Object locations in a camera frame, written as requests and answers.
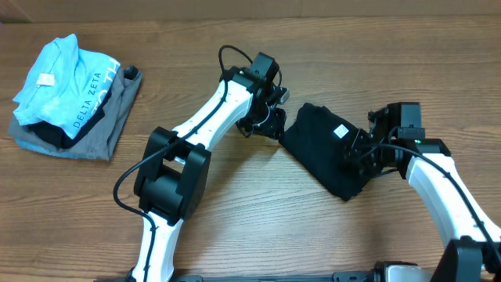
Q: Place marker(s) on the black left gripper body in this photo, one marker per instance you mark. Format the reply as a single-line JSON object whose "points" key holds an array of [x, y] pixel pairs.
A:
{"points": [[265, 118]]}

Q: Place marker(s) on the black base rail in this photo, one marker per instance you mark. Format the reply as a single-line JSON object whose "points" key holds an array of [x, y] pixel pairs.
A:
{"points": [[341, 276]]}

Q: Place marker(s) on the folded grey shirt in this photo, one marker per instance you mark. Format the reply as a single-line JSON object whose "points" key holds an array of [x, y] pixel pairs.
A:
{"points": [[101, 140]]}

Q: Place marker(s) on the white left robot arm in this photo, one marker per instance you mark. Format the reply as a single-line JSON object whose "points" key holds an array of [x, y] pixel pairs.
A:
{"points": [[173, 172]]}

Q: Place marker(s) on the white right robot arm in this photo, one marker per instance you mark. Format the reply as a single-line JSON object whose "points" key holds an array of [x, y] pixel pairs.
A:
{"points": [[396, 141]]}

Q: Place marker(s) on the black t-shirt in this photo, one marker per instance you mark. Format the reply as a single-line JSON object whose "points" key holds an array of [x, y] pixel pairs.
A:
{"points": [[320, 140]]}

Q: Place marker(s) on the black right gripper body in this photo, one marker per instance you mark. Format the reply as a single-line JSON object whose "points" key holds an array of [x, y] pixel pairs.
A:
{"points": [[373, 161]]}

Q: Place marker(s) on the folded light blue shirt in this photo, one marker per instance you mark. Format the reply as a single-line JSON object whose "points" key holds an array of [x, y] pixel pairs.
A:
{"points": [[65, 86]]}

